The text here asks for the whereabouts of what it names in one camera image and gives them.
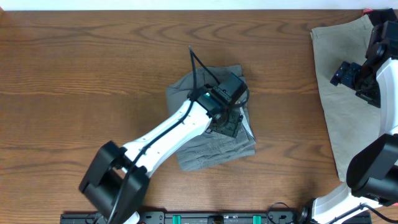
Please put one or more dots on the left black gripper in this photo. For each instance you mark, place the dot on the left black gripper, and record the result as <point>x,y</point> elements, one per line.
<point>232,130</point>

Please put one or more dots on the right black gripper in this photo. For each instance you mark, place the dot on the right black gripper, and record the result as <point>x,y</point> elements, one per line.
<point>347,74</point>

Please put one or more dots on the grey shorts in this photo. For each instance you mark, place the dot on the grey shorts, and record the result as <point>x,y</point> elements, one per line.
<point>211,148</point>

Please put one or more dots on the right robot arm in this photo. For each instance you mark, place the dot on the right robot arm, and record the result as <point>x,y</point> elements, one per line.
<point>371,178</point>

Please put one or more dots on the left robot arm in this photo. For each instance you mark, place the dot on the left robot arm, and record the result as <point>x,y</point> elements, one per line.
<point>117,179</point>

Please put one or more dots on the beige khaki shorts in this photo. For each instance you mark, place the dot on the beige khaki shorts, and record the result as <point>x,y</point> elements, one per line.
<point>352,123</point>

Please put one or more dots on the pink red garment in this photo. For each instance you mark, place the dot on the pink red garment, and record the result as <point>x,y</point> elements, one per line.
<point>367,11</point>

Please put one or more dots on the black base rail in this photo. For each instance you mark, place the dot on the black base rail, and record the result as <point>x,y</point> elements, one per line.
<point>186,218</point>

